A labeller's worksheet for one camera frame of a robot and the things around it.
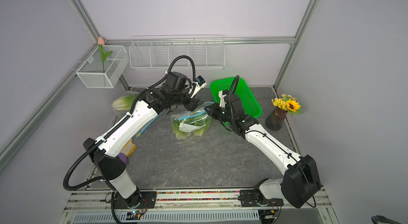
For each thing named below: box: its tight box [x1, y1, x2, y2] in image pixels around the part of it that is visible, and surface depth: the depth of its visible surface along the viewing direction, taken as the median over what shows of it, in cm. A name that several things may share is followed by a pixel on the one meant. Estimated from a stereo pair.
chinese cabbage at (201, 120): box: [189, 114, 212, 137], surface depth 82 cm
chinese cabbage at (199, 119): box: [171, 112, 206, 140], surface depth 81 cm
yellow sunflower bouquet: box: [271, 93, 305, 117], surface depth 82 cm
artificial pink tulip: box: [97, 36, 113, 73], surface depth 92 cm
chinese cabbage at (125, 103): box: [112, 93, 139, 111], surface depth 105 cm
